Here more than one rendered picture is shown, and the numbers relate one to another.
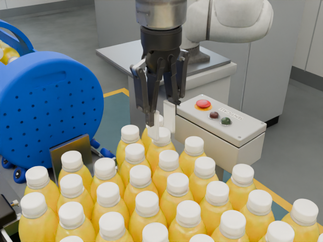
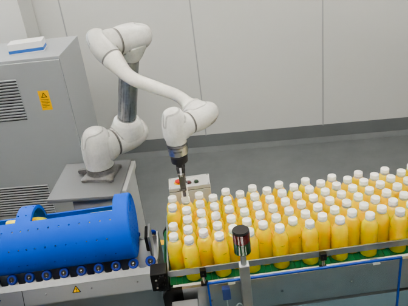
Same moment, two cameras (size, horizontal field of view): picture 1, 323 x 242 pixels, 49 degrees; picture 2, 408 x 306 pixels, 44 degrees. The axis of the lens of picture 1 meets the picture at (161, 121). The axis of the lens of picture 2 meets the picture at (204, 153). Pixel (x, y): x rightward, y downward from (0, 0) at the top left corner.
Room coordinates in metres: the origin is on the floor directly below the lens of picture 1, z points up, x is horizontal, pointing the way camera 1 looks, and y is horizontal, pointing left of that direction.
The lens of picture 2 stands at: (-0.76, 1.41, 2.38)
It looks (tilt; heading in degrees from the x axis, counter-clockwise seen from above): 28 degrees down; 311
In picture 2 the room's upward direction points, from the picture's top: 7 degrees counter-clockwise
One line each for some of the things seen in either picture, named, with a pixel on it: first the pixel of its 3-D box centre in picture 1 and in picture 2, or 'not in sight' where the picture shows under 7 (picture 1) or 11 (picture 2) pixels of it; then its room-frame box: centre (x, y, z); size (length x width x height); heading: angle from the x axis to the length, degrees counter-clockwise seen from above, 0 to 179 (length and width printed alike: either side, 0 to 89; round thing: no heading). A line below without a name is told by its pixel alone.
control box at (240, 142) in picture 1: (217, 131); (190, 189); (0.72, -0.14, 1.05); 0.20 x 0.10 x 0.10; 42
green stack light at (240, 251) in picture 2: not in sight; (241, 246); (0.15, 0.23, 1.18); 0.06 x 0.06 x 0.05
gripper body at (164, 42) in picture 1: (161, 48); (180, 163); (0.63, 0.00, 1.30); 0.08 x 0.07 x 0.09; 131
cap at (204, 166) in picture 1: (204, 166); (212, 197); (0.53, -0.08, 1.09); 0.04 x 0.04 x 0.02
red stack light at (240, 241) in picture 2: not in sight; (241, 235); (0.15, 0.23, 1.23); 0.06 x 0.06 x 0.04
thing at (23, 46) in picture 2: not in sight; (27, 45); (2.49, -0.56, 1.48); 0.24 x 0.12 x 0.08; 44
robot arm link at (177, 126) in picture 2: not in sight; (176, 124); (0.63, -0.01, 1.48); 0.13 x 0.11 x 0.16; 80
